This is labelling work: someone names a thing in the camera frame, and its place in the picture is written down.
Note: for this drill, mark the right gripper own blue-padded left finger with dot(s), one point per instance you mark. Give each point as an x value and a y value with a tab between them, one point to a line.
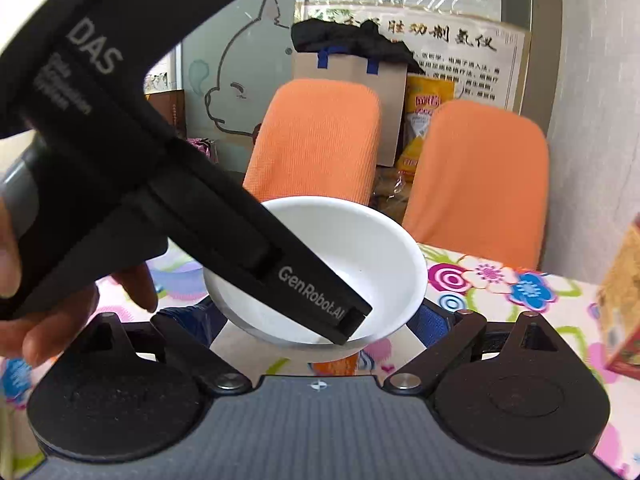
187	333

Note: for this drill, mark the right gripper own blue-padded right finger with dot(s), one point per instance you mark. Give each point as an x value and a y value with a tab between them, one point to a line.
451	339

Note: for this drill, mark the white ceramic bowl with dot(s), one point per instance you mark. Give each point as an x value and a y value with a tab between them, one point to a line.
369	251

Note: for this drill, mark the translucent blue plastic bowl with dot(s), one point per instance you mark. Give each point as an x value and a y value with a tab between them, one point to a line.
178	276

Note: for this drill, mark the person's left hand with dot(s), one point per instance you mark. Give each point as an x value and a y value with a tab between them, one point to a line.
42	335

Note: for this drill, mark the floral tablecloth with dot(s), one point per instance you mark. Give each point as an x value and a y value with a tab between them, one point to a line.
455	281

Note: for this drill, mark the brown gift bag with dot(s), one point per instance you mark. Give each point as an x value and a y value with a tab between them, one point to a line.
170	104

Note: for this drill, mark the pink floral cloth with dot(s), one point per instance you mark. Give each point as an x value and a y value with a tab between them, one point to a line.
207	147

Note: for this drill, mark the right orange chair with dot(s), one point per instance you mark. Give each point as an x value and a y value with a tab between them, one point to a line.
482	183

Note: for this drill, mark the orange chair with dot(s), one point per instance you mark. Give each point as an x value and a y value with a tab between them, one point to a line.
319	137
482	183

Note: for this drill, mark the brown red box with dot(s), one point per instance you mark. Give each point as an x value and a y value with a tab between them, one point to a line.
618	301

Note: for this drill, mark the left orange chair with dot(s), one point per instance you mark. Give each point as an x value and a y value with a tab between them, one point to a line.
319	137

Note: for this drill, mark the yellow snack bag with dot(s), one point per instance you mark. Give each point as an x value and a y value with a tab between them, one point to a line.
422	98

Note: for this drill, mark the cardboard box with blue tape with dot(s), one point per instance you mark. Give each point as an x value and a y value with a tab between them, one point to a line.
388	80

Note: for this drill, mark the Chinese text poster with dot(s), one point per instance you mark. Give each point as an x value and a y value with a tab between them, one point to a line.
485	59

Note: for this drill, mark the black cloth on box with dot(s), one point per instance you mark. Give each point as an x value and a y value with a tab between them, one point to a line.
365	41

